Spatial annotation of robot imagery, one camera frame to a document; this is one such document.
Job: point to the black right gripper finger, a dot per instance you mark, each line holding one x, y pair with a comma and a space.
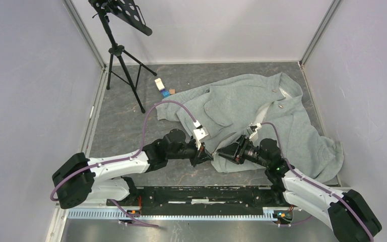
232, 158
229, 150

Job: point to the white slotted cable duct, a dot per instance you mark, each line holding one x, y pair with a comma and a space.
117, 214

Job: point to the black music stand tripod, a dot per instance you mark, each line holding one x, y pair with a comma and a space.
129, 12

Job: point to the white and blue small box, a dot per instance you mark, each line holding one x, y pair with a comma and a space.
161, 87

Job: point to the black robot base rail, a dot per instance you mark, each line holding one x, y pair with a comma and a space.
214, 200

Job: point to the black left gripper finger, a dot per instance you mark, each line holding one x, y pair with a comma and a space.
204, 152
206, 157

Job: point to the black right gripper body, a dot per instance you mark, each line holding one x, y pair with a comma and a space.
244, 144

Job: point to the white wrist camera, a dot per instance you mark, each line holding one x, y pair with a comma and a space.
252, 131
199, 133

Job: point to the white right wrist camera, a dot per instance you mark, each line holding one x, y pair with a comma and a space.
252, 131

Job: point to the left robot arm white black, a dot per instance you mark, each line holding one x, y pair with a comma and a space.
81, 179

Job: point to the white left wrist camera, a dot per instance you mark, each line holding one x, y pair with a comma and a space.
199, 133

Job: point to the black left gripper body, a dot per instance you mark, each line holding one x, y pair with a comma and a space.
195, 154

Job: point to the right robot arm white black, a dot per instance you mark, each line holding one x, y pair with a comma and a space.
346, 213

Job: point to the grey zip-up jacket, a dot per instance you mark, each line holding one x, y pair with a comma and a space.
227, 107

